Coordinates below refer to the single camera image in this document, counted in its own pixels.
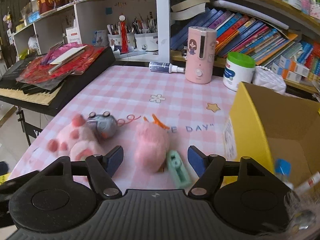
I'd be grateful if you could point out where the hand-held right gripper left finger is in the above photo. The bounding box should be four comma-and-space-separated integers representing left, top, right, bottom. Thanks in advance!
40, 145, 124, 198

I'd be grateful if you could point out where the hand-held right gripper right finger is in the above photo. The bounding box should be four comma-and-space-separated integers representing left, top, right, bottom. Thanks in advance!
188, 145, 278, 197

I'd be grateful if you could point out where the green correction tape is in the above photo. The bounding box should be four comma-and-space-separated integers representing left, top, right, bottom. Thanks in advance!
166, 150, 191, 189

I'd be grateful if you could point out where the pink pig plush grey cap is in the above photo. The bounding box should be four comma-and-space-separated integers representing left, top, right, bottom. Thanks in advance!
46, 111, 118, 164

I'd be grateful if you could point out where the pink fluffy plush toy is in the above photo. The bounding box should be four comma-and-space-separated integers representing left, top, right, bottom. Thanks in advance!
134, 114, 171, 173

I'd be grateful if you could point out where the yellow cardboard box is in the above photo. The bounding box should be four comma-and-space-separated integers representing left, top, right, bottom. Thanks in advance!
223, 81, 320, 199

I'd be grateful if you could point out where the blue packet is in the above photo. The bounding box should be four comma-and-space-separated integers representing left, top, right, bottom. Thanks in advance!
275, 158, 292, 183

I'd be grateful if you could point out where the black keyboard stand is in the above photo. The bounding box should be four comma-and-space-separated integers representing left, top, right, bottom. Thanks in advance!
15, 106, 47, 147

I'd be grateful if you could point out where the pink checkered tablecloth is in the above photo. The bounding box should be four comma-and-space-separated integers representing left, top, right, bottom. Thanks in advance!
9, 65, 241, 191

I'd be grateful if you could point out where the black electronic keyboard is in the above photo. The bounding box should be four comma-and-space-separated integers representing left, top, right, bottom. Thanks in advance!
0, 46, 117, 117

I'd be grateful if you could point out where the green lid white jar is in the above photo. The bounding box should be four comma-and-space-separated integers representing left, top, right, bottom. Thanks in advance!
222, 52, 256, 92

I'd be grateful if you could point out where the white spray bottle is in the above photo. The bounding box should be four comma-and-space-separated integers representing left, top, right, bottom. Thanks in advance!
149, 61, 186, 74

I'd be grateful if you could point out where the pink humidifier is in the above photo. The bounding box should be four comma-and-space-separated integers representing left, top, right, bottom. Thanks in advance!
185, 26, 217, 84

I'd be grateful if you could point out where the white quilted pouch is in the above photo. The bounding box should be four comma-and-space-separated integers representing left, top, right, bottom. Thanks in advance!
252, 66, 287, 95

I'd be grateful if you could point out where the white card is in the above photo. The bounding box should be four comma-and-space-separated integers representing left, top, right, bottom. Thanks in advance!
49, 47, 85, 66

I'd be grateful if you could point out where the pile of red packets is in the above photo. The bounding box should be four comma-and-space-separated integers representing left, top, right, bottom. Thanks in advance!
16, 44, 109, 91

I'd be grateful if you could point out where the white pen holder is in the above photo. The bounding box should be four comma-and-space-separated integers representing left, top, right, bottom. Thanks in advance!
134, 32, 159, 52
126, 32, 136, 48
108, 32, 127, 48

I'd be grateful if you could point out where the purple wrapper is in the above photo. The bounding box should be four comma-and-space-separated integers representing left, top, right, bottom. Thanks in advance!
41, 43, 81, 65

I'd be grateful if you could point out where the blue printed card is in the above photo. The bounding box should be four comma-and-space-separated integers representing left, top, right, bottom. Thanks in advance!
94, 30, 109, 46

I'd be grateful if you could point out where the red tassel ornament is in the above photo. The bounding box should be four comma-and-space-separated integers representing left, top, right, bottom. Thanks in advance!
119, 15, 129, 53

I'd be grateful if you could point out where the white paper bag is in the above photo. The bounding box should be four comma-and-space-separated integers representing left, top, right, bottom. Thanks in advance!
65, 26, 82, 45

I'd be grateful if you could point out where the stack of small orange boxes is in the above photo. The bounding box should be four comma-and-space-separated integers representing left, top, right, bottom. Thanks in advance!
271, 54, 311, 83

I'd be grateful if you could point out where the row of blue books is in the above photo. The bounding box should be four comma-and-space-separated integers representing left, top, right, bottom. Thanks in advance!
170, 7, 320, 80

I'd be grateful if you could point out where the clear plastic bag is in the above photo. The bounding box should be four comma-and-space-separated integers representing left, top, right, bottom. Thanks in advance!
27, 35, 41, 52

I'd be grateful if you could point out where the wooden bookshelf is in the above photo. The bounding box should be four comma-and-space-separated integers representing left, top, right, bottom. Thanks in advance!
155, 0, 320, 94

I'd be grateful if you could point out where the white cubby shelf unit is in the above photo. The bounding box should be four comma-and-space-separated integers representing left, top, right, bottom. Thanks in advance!
11, 0, 161, 56

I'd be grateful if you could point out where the thick lying book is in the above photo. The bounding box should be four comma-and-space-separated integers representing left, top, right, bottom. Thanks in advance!
171, 0, 211, 21

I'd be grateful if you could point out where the blue box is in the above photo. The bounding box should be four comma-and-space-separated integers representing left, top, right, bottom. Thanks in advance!
27, 11, 42, 23

